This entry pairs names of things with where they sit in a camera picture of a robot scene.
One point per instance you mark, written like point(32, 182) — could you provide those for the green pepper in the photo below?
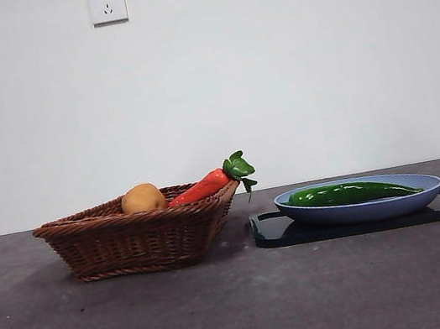
point(336, 195)

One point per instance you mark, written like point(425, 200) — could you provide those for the blue round plate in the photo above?
point(360, 212)

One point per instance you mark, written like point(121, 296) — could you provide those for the orange carrot with green leaves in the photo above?
point(203, 188)

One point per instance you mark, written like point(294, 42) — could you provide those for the yellow-brown potato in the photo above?
point(143, 198)

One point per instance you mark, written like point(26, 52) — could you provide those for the black glossy flat tray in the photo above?
point(271, 237)

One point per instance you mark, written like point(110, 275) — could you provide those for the brown wicker basket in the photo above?
point(131, 244)

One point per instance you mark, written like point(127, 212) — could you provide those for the white wall socket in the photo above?
point(107, 3)

